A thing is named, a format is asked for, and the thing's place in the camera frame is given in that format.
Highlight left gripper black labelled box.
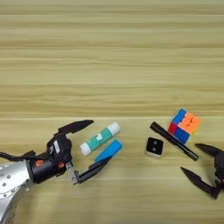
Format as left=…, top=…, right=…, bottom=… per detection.
left=45, top=133, right=74, bottom=165

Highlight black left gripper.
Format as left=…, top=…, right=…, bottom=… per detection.
left=27, top=119, right=114, bottom=186

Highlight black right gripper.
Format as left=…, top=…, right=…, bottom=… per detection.
left=179, top=143, right=224, bottom=201

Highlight black die white dots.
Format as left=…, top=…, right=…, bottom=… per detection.
left=144, top=136, right=165, bottom=159

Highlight black marker pen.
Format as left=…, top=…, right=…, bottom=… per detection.
left=149, top=121, right=200, bottom=162

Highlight orange blue puzzle cube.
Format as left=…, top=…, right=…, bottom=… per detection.
left=167, top=108, right=202, bottom=145

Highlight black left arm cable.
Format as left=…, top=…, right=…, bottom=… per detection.
left=0, top=150, right=46, bottom=162

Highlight blue rectangular eraser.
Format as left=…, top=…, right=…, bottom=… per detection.
left=94, top=138, right=124, bottom=165

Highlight green white glue stick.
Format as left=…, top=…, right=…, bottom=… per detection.
left=79, top=121, right=122, bottom=158

